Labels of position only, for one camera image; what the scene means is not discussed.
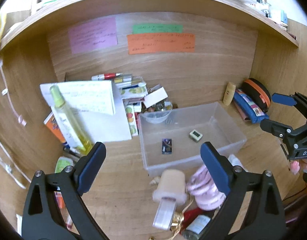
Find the white drawstring pouch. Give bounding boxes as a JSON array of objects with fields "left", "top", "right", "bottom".
[{"left": 228, "top": 154, "right": 244, "bottom": 168}]

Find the dark green glass bottle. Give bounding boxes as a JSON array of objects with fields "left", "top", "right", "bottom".
[{"left": 181, "top": 210, "right": 216, "bottom": 240}]

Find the red velvet pouch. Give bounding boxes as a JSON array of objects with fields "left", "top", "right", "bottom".
[{"left": 181, "top": 207, "right": 204, "bottom": 231}]

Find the beige clear cosmetic bottle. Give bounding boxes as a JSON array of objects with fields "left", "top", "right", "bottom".
[{"left": 152, "top": 169, "right": 187, "bottom": 230}]

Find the right hand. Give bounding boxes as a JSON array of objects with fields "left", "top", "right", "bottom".
[{"left": 290, "top": 158, "right": 307, "bottom": 174}]

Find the orange white marker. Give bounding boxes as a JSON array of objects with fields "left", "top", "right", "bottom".
[{"left": 54, "top": 192, "right": 73, "bottom": 230}]

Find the blue patchwork pouch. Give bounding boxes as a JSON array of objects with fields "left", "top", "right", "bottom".
[{"left": 233, "top": 89, "right": 269, "bottom": 124}]

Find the black orange zip case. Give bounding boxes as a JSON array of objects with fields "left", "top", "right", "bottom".
[{"left": 241, "top": 78, "right": 271, "bottom": 113}]

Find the beige tube bottle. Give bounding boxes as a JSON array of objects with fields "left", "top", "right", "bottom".
[{"left": 222, "top": 82, "right": 236, "bottom": 106}]

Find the yellow spray bottle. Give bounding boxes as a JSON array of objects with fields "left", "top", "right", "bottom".
[{"left": 50, "top": 85, "right": 93, "bottom": 155}]

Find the orange small box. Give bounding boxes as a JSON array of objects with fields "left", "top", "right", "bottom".
[{"left": 43, "top": 112, "right": 67, "bottom": 145}]

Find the small green white eraser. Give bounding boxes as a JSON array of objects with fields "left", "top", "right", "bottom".
[{"left": 189, "top": 129, "right": 203, "bottom": 142}]

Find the clear plastic storage bin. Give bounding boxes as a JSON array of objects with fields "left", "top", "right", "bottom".
[{"left": 138, "top": 102, "right": 247, "bottom": 177}]

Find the small seashell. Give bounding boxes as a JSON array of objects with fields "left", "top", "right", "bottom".
[{"left": 150, "top": 176, "right": 161, "bottom": 186}]

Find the small dark blue packet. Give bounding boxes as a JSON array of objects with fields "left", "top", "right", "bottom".
[{"left": 162, "top": 139, "right": 172, "bottom": 154}]

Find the white paper booklet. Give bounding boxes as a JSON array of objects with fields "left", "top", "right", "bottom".
[{"left": 55, "top": 80, "right": 132, "bottom": 143}]

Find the fruit print booklet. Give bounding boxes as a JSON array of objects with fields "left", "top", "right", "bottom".
[{"left": 125, "top": 105, "right": 138, "bottom": 137}]

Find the clear plastic bowl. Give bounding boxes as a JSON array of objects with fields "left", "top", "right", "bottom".
[{"left": 142, "top": 110, "right": 172, "bottom": 124}]

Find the small white cardboard box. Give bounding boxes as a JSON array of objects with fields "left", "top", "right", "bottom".
[{"left": 144, "top": 87, "right": 168, "bottom": 108}]

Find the red white marker pen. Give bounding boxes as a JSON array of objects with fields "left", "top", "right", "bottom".
[{"left": 91, "top": 73, "right": 121, "bottom": 81}]

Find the orange paper note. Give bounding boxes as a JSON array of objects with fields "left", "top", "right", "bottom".
[{"left": 127, "top": 33, "right": 195, "bottom": 55}]

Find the wooden upper shelf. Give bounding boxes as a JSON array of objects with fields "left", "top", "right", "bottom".
[{"left": 0, "top": 0, "right": 299, "bottom": 50}]

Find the green paper note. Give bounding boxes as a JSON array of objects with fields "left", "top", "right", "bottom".
[{"left": 132, "top": 23, "right": 183, "bottom": 34}]

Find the pink paper note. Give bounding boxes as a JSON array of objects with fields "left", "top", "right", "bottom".
[{"left": 68, "top": 17, "right": 118, "bottom": 54}]

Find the pink coiled rope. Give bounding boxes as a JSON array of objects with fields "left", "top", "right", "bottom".
[{"left": 187, "top": 164, "right": 227, "bottom": 212}]

